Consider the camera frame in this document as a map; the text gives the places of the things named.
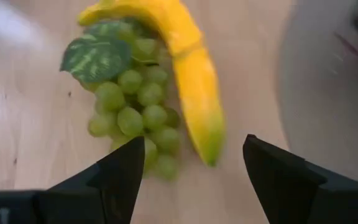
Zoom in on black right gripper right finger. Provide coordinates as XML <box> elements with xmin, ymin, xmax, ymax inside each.
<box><xmin>243</xmin><ymin>134</ymin><xmax>358</xmax><ymax>224</ymax></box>

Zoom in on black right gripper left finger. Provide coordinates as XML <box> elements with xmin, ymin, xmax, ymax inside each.
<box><xmin>35</xmin><ymin>136</ymin><xmax>145</xmax><ymax>224</ymax></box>

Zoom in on green grape bunch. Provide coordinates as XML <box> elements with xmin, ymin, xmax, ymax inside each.
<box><xmin>59</xmin><ymin>18</ymin><xmax>183</xmax><ymax>181</ymax></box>

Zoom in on yellow banana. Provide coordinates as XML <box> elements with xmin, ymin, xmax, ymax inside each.
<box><xmin>78</xmin><ymin>0</ymin><xmax>226</xmax><ymax>167</ymax></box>

